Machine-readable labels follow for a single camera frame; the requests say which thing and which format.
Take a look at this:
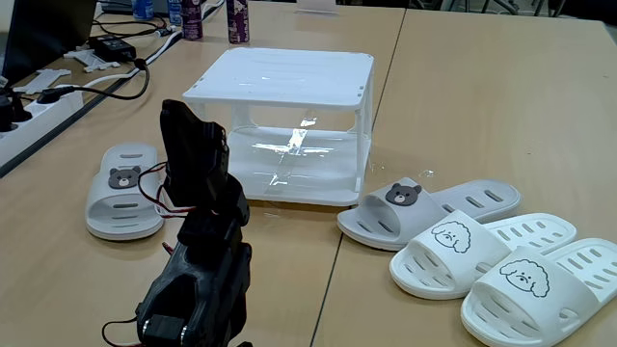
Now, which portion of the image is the white power strip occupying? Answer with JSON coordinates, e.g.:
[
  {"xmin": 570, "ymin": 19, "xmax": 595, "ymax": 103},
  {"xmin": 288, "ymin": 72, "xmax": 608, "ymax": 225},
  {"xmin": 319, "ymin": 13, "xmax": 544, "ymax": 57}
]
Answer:
[{"xmin": 0, "ymin": 89, "xmax": 86, "ymax": 168}]

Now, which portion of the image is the white poodle slipper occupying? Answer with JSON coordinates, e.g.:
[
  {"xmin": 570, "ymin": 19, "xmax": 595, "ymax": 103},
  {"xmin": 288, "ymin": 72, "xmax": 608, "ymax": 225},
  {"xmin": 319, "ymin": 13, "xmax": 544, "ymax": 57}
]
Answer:
[
  {"xmin": 460, "ymin": 237, "xmax": 617, "ymax": 347},
  {"xmin": 389, "ymin": 209, "xmax": 578, "ymax": 301}
]

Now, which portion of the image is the black laptop screen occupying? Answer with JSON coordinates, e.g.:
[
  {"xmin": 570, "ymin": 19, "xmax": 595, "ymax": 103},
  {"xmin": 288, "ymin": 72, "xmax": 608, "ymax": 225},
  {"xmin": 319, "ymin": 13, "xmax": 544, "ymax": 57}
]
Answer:
[{"xmin": 2, "ymin": 0, "xmax": 97, "ymax": 87}]

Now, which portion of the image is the black power adapter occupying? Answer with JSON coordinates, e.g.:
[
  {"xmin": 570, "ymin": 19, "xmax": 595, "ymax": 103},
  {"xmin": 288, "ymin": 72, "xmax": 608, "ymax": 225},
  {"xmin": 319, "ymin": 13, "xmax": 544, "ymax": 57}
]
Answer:
[{"xmin": 88, "ymin": 34, "xmax": 138, "ymax": 63}]

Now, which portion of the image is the white two-shelf shoe rack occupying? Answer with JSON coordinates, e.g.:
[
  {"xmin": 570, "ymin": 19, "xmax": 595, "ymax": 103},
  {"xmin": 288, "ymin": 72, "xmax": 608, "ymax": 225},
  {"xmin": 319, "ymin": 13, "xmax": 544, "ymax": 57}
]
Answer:
[{"xmin": 181, "ymin": 46, "xmax": 376, "ymax": 207}]

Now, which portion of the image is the grey bear slipper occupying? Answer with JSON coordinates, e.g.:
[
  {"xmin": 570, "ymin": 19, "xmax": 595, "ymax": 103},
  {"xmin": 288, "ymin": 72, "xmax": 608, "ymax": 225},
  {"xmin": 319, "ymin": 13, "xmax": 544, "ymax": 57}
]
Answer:
[
  {"xmin": 336, "ymin": 176, "xmax": 523, "ymax": 253},
  {"xmin": 85, "ymin": 142, "xmax": 166, "ymax": 242}
]

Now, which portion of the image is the white cable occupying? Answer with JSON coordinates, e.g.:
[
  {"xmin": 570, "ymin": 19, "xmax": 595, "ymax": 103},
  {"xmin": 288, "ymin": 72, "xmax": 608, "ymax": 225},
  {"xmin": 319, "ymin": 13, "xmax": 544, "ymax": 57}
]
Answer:
[{"xmin": 52, "ymin": 0, "xmax": 227, "ymax": 93}]

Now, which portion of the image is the black plug with cable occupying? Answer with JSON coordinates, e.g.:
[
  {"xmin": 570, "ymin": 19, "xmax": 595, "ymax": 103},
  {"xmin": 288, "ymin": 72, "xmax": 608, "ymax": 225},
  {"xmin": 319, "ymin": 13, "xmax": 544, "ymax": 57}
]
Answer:
[{"xmin": 36, "ymin": 57, "xmax": 151, "ymax": 105}]

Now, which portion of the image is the white printed plastic part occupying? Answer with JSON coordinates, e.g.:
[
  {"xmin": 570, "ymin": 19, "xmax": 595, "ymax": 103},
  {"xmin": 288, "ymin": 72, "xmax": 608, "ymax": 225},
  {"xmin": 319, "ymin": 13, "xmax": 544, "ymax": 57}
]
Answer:
[
  {"xmin": 64, "ymin": 47, "xmax": 121, "ymax": 74},
  {"xmin": 13, "ymin": 67, "xmax": 72, "ymax": 95}
]

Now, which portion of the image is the blue bottle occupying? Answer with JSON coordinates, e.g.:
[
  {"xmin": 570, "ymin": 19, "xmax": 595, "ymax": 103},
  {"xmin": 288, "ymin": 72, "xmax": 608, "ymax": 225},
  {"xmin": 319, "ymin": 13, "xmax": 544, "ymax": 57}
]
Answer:
[
  {"xmin": 131, "ymin": 0, "xmax": 155, "ymax": 21},
  {"xmin": 167, "ymin": 0, "xmax": 183, "ymax": 27}
]

